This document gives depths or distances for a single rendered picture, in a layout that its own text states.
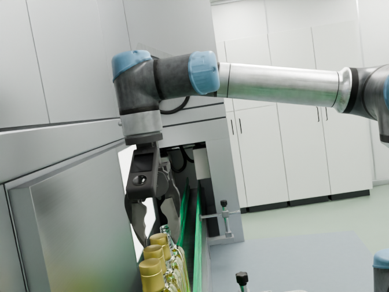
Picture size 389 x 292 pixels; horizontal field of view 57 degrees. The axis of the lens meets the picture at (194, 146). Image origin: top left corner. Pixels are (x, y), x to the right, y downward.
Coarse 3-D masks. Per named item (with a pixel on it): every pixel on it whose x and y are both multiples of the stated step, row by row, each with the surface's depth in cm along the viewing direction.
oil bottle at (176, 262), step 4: (176, 256) 74; (172, 260) 72; (176, 260) 73; (180, 260) 74; (172, 264) 71; (176, 264) 72; (180, 264) 73; (176, 268) 71; (180, 268) 72; (180, 272) 71; (184, 272) 76; (184, 276) 75; (184, 280) 74; (184, 284) 73; (184, 288) 72
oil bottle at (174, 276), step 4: (172, 268) 69; (168, 272) 67; (172, 272) 67; (176, 272) 68; (168, 276) 66; (172, 276) 66; (176, 276) 66; (180, 276) 69; (168, 280) 65; (172, 280) 65; (176, 280) 66; (180, 280) 68; (176, 284) 65; (180, 284) 67; (180, 288) 66
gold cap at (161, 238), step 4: (152, 236) 67; (156, 236) 67; (160, 236) 67; (164, 236) 66; (152, 240) 66; (156, 240) 65; (160, 240) 66; (164, 240) 66; (152, 244) 66; (160, 244) 66; (164, 244) 66; (168, 244) 67; (164, 248) 66; (168, 248) 67; (164, 252) 66; (168, 252) 67; (164, 256) 66; (168, 256) 66
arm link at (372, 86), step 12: (372, 72) 68; (384, 72) 62; (372, 84) 65; (384, 84) 59; (372, 96) 64; (384, 96) 58; (372, 108) 65; (384, 108) 60; (384, 120) 61; (384, 132) 61; (384, 144) 62
